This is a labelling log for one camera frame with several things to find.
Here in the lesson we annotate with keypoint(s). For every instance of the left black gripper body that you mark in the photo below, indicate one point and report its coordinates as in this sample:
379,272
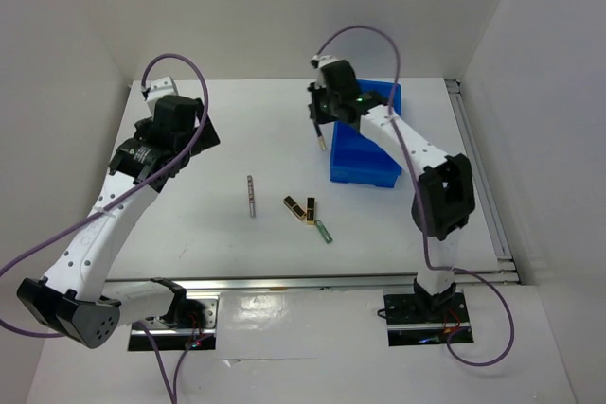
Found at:
143,127

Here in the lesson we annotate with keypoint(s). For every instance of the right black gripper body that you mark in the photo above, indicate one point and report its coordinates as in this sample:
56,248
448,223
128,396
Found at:
329,101

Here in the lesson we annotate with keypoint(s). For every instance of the dark blue gold pencil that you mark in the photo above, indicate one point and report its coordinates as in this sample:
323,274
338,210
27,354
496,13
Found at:
320,136

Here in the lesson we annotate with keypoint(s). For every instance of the red silver lip gloss tube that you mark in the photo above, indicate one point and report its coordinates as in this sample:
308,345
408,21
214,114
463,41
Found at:
251,196

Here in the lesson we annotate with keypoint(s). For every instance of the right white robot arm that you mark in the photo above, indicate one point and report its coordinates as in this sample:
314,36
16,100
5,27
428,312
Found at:
444,192

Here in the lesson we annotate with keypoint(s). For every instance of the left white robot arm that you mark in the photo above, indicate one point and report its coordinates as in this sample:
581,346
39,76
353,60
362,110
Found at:
73,298

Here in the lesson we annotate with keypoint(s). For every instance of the blue plastic organizer bin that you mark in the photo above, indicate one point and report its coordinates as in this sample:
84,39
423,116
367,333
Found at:
357,160

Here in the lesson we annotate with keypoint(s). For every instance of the black gold lipstick right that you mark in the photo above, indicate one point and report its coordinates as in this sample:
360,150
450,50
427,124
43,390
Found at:
311,211

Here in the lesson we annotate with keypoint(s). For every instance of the black gold lipstick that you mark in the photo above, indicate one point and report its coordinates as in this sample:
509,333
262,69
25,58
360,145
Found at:
311,211
294,208

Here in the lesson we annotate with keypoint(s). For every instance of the black gold lipstick left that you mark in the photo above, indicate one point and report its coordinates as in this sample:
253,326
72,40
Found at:
294,208

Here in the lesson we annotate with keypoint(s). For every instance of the green clear tube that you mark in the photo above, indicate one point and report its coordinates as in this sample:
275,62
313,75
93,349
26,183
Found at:
323,231

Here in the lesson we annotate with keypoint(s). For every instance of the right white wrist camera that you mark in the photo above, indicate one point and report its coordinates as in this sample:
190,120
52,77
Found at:
319,61

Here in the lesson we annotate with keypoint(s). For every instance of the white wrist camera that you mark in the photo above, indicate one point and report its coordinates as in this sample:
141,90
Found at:
159,88
319,61

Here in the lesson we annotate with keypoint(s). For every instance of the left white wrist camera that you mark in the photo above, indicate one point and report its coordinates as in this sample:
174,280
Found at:
159,88

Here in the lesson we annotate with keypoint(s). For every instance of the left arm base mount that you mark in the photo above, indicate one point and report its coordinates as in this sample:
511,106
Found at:
198,325

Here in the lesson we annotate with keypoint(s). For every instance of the aluminium rail right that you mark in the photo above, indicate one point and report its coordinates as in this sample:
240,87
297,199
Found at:
491,215

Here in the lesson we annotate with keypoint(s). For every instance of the aluminium rail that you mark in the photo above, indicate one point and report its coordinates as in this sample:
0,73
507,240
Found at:
491,215
215,287

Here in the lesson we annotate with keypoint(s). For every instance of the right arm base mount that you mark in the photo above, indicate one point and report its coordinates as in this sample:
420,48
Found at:
408,325

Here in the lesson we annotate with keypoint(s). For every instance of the aluminium rail front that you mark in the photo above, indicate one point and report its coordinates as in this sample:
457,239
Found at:
215,287

